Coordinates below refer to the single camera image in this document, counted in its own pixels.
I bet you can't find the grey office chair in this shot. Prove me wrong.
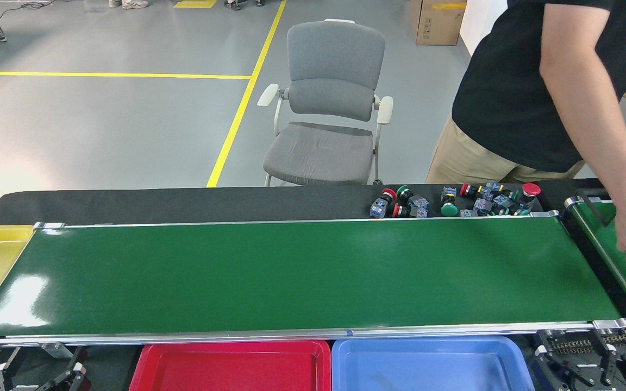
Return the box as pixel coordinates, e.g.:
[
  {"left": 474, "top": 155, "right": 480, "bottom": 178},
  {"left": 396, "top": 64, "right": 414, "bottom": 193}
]
[{"left": 256, "top": 18, "right": 394, "bottom": 187}]

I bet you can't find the long green conveyor belt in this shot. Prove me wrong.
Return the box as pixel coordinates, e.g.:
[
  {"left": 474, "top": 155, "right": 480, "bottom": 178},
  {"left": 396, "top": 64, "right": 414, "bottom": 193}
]
[{"left": 0, "top": 209, "right": 626, "bottom": 354}]

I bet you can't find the red plastic tray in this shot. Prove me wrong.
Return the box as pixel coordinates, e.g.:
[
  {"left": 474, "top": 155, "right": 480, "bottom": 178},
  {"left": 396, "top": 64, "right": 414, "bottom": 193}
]
[{"left": 128, "top": 340, "right": 331, "bottom": 391}]

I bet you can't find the blue plastic tray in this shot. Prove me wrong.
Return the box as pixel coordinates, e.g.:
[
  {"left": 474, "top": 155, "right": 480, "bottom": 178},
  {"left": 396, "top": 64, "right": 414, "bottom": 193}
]
[{"left": 331, "top": 335, "right": 536, "bottom": 391}]

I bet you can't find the short green conveyor belt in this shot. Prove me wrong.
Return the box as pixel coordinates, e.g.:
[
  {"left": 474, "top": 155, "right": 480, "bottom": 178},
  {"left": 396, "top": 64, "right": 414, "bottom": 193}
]
[{"left": 564, "top": 195, "right": 626, "bottom": 324}]

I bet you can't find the conveyor drive chain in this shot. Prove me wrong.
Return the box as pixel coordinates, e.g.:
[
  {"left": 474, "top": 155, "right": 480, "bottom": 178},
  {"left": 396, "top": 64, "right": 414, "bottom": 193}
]
[{"left": 552, "top": 332, "right": 626, "bottom": 356}]

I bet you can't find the black guide bracket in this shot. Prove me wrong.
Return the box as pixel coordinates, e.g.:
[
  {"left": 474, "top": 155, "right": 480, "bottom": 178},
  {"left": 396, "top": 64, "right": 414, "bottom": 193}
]
[{"left": 584, "top": 197, "right": 618, "bottom": 228}]

